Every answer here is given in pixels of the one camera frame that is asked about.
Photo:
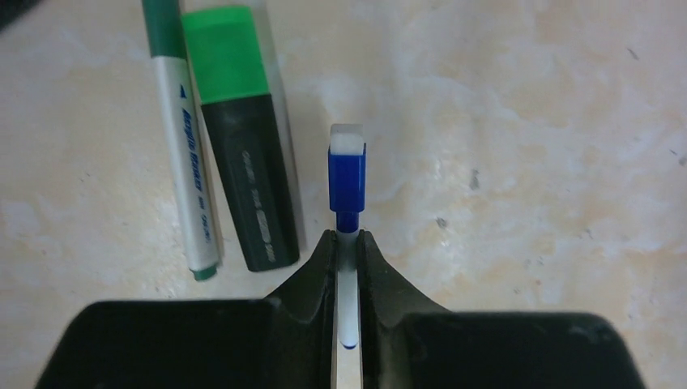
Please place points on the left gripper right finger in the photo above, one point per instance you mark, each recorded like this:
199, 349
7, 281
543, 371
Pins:
386, 298

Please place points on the blue pen cap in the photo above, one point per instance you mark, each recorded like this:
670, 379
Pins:
346, 176

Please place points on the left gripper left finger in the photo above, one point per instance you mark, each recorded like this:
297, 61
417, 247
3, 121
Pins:
300, 346

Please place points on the white green-tip pen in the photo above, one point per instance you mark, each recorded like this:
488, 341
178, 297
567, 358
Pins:
168, 52

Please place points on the black green highlighter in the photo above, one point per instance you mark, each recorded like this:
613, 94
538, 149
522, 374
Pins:
239, 115

